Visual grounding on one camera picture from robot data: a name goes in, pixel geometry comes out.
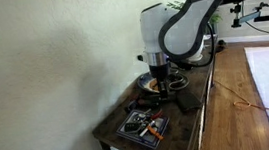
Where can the small black silver-tipped cylinder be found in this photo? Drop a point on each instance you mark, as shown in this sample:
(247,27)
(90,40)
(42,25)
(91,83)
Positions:
(147,101)

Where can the blue white rectangular tray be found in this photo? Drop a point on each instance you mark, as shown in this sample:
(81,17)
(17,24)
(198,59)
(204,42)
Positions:
(131,136)

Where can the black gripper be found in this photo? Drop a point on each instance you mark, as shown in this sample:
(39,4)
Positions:
(160,72)

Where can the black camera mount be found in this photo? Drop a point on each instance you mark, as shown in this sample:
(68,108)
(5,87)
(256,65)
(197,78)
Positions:
(244,18)

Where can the white plant pot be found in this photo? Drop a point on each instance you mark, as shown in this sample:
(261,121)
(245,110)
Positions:
(199,51)

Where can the black car key fob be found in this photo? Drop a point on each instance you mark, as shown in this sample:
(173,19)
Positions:
(132,127)

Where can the small black floor object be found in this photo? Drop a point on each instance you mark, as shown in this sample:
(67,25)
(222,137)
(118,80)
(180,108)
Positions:
(222,45)

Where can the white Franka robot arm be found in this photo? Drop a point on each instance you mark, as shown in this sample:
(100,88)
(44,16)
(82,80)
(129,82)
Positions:
(169,27)

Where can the dark wooden table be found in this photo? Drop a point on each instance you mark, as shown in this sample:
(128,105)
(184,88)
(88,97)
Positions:
(180,130)

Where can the silver key bunch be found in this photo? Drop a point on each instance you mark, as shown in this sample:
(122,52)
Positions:
(145,122)

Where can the black leather wallet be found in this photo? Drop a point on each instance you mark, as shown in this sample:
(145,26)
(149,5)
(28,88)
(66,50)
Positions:
(188,100)

